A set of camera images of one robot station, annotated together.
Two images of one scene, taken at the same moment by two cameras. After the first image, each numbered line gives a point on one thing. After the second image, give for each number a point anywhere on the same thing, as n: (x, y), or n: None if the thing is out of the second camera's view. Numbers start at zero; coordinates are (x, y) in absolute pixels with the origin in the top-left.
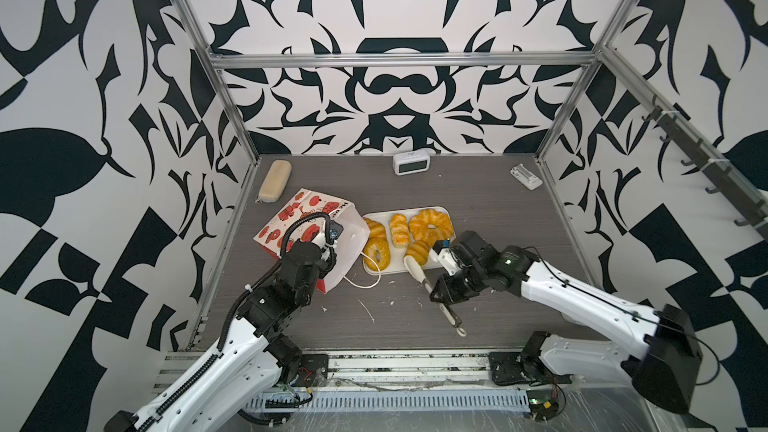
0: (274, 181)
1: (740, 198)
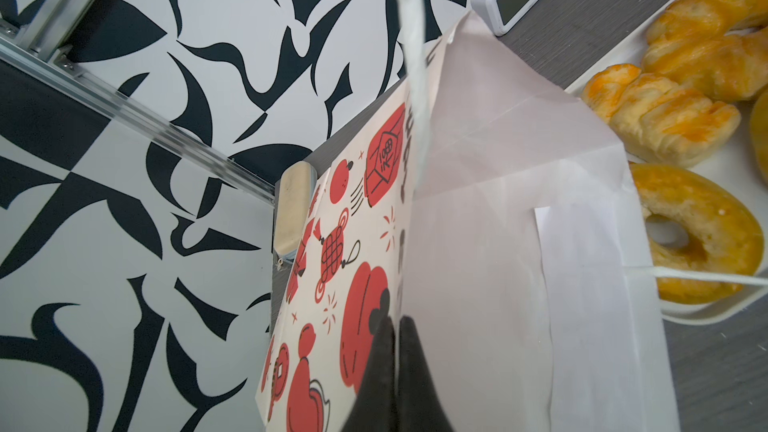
0: (296, 187)
1: None
